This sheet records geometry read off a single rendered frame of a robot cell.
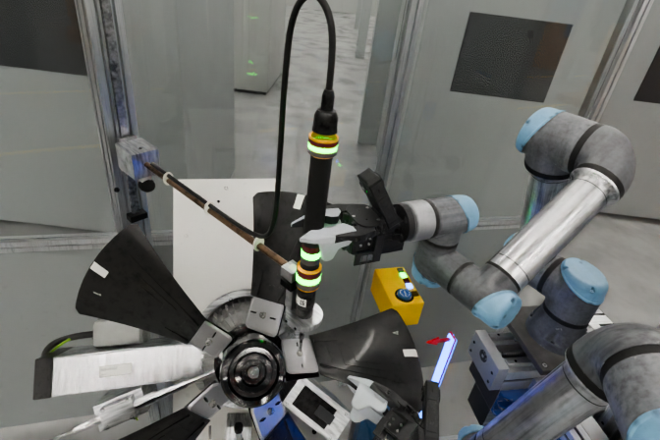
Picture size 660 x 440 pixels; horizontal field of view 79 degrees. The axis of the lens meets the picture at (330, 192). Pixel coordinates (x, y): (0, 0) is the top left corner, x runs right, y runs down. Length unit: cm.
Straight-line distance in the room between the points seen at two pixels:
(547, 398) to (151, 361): 74
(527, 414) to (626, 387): 22
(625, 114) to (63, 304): 427
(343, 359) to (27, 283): 120
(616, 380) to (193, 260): 86
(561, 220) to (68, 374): 99
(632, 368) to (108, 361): 89
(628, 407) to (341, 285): 130
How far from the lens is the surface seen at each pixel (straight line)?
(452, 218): 77
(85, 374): 100
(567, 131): 97
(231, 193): 108
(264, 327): 85
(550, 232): 84
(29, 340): 194
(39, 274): 171
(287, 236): 84
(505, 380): 133
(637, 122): 454
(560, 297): 124
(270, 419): 90
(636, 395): 63
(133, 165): 111
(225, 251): 106
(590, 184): 90
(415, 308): 123
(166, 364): 97
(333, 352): 88
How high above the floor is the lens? 187
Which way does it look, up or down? 29 degrees down
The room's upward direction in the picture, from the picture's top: 7 degrees clockwise
